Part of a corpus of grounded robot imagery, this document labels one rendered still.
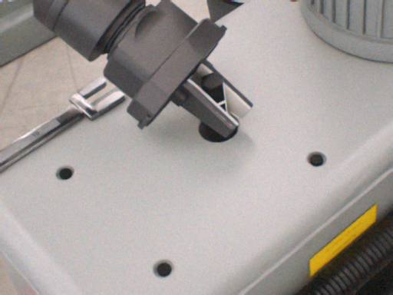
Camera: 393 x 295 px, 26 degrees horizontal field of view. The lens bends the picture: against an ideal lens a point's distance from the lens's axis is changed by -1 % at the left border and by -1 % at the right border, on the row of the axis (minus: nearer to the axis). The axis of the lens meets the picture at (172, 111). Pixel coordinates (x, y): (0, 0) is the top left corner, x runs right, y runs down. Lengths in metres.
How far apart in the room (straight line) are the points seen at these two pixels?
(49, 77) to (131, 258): 3.07
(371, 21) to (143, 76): 0.23
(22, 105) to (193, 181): 2.95
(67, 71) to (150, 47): 3.03
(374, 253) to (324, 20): 0.23
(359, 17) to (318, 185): 0.17
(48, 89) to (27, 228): 2.97
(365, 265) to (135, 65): 0.28
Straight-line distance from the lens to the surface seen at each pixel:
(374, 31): 0.82
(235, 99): 0.76
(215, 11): 3.09
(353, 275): 0.79
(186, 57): 0.74
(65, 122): 0.81
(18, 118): 3.62
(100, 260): 0.71
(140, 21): 0.74
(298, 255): 0.75
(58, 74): 3.76
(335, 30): 0.84
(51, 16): 0.75
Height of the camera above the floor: 2.46
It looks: 45 degrees down
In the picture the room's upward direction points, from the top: 11 degrees counter-clockwise
